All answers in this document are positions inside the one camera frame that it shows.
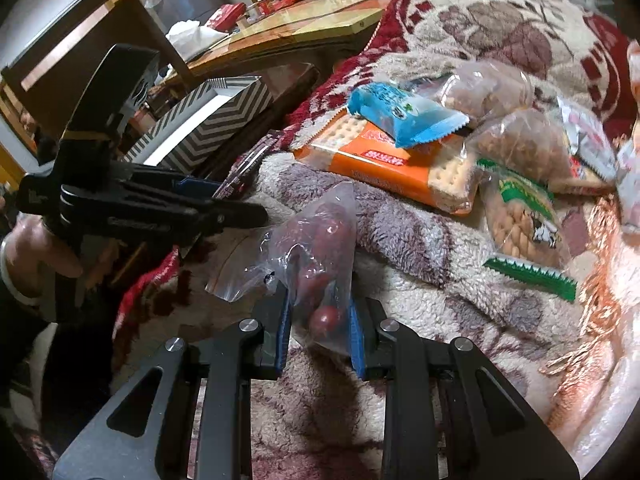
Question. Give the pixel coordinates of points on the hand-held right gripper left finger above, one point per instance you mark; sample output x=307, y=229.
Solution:
x=284, y=320

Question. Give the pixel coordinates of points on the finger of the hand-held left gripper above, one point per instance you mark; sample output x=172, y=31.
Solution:
x=192, y=183
x=235, y=212

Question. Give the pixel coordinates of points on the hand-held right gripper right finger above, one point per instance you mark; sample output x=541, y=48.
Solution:
x=356, y=330

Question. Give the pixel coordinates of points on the striped cardboard box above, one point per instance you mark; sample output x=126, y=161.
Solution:
x=235, y=110

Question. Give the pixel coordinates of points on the clear bag of red dates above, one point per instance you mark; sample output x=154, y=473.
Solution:
x=320, y=240

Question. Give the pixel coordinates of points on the light blue snack packet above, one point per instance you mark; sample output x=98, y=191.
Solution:
x=400, y=110

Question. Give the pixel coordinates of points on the green-edged biscuit packet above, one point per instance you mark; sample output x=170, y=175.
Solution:
x=520, y=215

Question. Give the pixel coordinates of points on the clear bag of nuts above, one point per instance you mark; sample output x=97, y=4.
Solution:
x=520, y=145
x=485, y=90

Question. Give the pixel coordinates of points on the person's left forearm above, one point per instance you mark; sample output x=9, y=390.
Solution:
x=20, y=315

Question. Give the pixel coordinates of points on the person's left hand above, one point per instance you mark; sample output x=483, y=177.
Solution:
x=35, y=255

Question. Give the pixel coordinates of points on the dark maroon snack packet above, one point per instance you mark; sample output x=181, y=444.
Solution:
x=245, y=170

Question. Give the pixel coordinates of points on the wooden chair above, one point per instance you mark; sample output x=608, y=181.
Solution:
x=65, y=60

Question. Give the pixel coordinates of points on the white tissue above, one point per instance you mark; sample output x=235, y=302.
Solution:
x=190, y=32

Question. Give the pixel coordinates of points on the red box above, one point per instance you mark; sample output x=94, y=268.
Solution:
x=225, y=15

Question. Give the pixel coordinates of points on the orange cracker pack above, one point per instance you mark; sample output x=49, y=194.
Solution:
x=395, y=167

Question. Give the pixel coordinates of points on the glass-topped wooden table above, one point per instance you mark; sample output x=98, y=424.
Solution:
x=310, y=25

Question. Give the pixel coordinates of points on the white red snack packet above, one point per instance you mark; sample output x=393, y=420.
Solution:
x=590, y=140

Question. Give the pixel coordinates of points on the floral plush blanket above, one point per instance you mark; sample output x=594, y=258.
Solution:
x=500, y=25

